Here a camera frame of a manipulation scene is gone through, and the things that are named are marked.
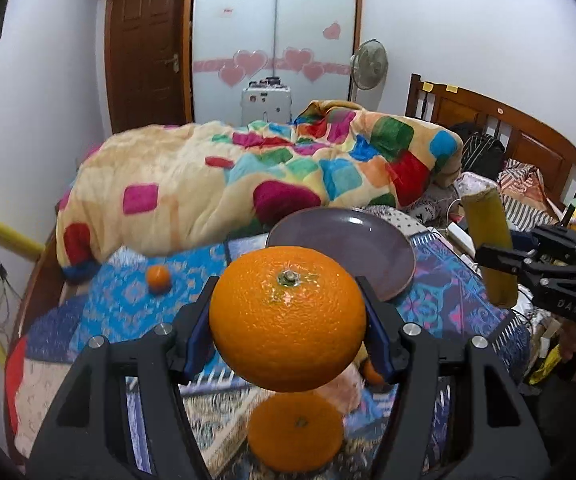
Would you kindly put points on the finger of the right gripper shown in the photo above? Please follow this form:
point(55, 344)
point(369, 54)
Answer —
point(510, 261)

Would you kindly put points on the yellow sugarcane piece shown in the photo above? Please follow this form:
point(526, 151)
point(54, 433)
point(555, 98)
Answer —
point(487, 225)

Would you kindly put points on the colourful patchwork blanket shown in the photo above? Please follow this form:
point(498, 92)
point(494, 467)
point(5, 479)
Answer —
point(162, 189)

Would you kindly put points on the large orange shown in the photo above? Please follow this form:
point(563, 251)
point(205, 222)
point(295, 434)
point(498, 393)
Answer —
point(295, 432)
point(287, 319)

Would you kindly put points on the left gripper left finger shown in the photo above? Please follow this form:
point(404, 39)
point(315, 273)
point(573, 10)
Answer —
point(193, 346)

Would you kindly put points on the small mandarin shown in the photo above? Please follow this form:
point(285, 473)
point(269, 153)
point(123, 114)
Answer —
point(158, 279)
point(371, 376)

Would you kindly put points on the black striped bag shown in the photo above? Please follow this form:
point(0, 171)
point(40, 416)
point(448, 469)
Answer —
point(483, 155)

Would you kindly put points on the small mandarin far left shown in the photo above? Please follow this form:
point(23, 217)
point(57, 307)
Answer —
point(158, 279)

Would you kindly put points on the standing electric fan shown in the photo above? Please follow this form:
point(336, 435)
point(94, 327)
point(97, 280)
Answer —
point(369, 66)

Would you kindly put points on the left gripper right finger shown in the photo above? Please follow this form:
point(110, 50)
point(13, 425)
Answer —
point(387, 347)

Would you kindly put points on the white wardrobe with hearts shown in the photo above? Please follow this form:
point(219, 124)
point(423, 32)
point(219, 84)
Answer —
point(307, 44)

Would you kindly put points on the white suitcase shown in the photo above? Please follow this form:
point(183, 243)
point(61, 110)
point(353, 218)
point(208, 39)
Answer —
point(268, 100)

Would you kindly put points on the purple round plate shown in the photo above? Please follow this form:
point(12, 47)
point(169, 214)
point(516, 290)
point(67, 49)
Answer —
point(364, 244)

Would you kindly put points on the pomelo segment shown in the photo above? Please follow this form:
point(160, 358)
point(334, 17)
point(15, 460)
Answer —
point(345, 391)

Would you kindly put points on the small mandarin right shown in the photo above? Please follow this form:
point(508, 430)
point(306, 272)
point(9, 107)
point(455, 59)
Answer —
point(371, 376)

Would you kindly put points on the patterned blue tablecloth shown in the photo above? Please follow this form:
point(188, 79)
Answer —
point(119, 415)

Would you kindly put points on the brown wooden door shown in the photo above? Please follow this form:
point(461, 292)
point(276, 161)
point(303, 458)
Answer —
point(142, 58)

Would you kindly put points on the wooden headboard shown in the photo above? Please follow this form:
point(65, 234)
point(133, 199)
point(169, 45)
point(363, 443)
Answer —
point(524, 137)

